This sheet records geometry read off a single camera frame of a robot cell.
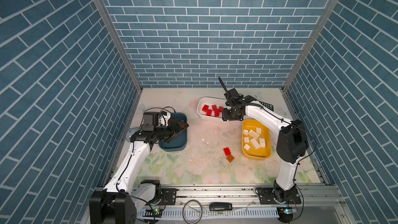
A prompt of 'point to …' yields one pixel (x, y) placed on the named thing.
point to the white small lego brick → (245, 131)
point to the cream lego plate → (246, 139)
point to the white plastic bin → (210, 101)
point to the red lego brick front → (220, 109)
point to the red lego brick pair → (214, 107)
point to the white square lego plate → (246, 147)
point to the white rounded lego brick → (262, 142)
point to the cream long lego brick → (253, 134)
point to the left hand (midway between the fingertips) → (184, 129)
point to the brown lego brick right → (230, 158)
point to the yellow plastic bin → (254, 154)
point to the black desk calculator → (268, 106)
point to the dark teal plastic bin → (178, 142)
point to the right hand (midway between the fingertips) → (224, 115)
